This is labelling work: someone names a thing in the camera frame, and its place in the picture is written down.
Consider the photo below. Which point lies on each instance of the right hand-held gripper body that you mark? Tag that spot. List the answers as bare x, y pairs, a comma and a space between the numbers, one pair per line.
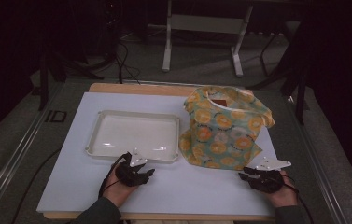
267, 182

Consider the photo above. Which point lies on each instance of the person's left hand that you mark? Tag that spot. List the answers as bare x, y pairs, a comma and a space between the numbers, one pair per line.
116, 191

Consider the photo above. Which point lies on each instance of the black tripod stand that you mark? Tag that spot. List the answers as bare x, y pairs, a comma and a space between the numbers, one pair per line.
71, 59

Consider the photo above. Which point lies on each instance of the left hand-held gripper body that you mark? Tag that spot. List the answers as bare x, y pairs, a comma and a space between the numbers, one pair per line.
130, 175

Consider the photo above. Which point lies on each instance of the dark metal chair frame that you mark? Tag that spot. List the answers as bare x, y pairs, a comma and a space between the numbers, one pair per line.
288, 71

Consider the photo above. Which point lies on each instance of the person's right hand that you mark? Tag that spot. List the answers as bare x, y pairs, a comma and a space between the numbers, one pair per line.
285, 196

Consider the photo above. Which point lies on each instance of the white plastic tray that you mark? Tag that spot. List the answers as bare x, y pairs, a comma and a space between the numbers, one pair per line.
133, 133

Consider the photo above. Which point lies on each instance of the orange print cloth bag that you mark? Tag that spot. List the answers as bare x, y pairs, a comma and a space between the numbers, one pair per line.
223, 133

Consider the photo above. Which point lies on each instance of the white table mat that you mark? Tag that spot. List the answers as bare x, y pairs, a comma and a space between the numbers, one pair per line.
80, 174

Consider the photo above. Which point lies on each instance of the white metal stand frame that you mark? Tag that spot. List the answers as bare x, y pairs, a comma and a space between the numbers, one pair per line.
208, 23

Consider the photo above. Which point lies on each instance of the aluminium floor rail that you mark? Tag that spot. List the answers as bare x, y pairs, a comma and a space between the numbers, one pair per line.
18, 155
316, 161

